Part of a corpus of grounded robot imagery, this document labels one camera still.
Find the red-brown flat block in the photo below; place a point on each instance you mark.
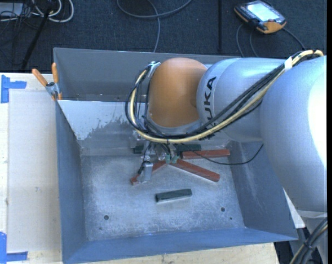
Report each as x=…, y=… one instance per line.
x=207, y=153
x=198, y=171
x=158, y=166

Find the grey metal bin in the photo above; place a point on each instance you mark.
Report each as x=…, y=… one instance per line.
x=143, y=219

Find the dark green flat block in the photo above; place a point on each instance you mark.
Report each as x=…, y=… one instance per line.
x=173, y=195
x=137, y=149
x=192, y=147

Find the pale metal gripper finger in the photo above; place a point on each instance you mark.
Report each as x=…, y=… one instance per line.
x=147, y=172

